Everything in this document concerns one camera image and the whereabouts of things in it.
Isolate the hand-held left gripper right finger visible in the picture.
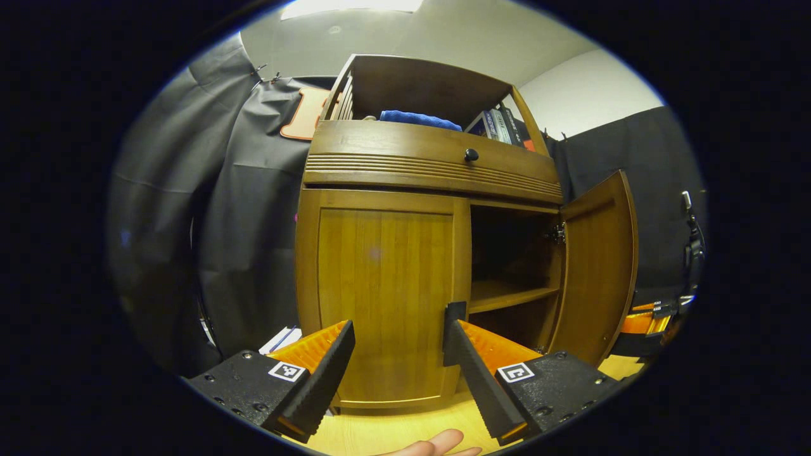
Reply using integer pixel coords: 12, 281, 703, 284
452, 320, 625, 447

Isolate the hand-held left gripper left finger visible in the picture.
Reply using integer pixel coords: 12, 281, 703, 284
184, 320, 355, 444

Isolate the wooden cabinet door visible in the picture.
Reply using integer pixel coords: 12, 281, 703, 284
296, 189, 473, 411
546, 170, 639, 368

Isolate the wooden double-door shoe cabinet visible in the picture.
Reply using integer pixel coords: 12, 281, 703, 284
295, 54, 639, 415

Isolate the wooden cabinet drawer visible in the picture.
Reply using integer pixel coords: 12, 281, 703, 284
303, 120, 563, 205

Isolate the white and blue box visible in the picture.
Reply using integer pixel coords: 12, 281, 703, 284
259, 326, 303, 355

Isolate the wooden inner shelf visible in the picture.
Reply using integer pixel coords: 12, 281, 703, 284
469, 279, 560, 314

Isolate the black backdrop cloth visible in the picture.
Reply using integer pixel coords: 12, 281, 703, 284
105, 32, 707, 374

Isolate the pale grey book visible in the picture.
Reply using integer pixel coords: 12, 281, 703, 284
483, 109, 513, 145

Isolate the dark blue book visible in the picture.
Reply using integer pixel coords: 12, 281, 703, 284
466, 113, 495, 139

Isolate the blue folded towel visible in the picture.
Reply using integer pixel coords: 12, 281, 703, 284
379, 110, 463, 132

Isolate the ceiling light panel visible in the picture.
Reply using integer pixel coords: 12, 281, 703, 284
281, 0, 424, 21

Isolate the black door handle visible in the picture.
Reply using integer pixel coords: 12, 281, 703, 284
443, 301, 468, 367

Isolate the black cable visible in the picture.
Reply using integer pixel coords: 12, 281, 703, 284
189, 215, 221, 355

